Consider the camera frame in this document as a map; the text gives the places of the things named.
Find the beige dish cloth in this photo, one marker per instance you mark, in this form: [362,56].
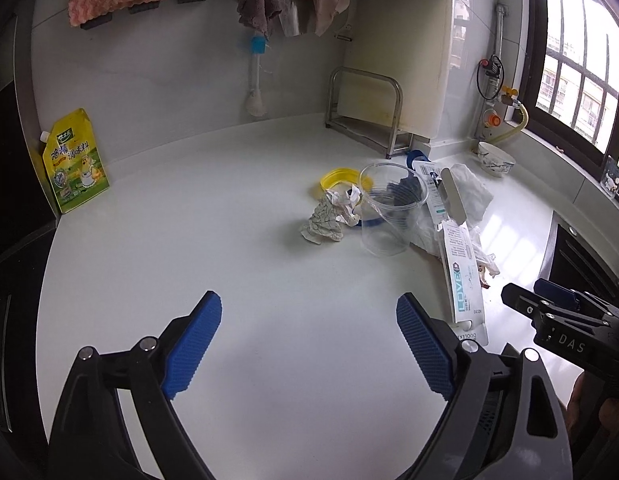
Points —
[329,0]

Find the metal cutting board rack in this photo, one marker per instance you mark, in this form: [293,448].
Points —
[397,110]

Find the white patterned bowl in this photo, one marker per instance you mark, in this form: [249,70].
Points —
[494,160]

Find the metal gas pipe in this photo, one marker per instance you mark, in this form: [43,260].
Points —
[499,30]

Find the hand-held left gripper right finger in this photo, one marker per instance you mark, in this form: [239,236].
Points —
[424,345]

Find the black appliance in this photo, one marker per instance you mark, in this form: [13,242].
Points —
[14,160]

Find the person's right hand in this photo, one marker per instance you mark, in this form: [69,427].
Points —
[575,405]

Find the orange gas regulator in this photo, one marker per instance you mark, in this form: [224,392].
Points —
[493,119]

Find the dark grey cloth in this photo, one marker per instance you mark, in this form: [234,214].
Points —
[404,192]

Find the clear plastic cup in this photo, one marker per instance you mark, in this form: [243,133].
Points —
[384,232]

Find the yellow gas valve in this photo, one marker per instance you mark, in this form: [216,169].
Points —
[509,96]

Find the yellow plastic lid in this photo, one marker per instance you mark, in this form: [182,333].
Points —
[334,177]

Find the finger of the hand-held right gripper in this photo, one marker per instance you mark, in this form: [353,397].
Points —
[557,292]
[527,302]

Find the black kitchen sink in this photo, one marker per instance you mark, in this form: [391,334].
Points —
[579,250]

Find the dark framed window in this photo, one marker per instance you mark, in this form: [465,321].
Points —
[579,60]

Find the brown-grey dish cloth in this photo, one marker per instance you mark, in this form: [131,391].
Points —
[259,5]

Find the printed paper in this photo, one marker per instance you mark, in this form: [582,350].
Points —
[322,220]

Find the white cutting board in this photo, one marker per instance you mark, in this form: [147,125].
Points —
[399,50]

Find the white toothpaste box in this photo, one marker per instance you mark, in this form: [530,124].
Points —
[464,270]

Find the yellow seasoning pouch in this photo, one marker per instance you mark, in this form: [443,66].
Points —
[74,170]

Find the white blister package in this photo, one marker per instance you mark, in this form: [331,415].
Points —
[429,190]

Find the clear hanging plastic bag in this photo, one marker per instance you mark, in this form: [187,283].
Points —
[294,15]

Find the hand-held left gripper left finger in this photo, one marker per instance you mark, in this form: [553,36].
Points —
[192,345]

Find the glass mug with cartoon print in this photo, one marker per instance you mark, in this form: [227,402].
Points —
[612,180]

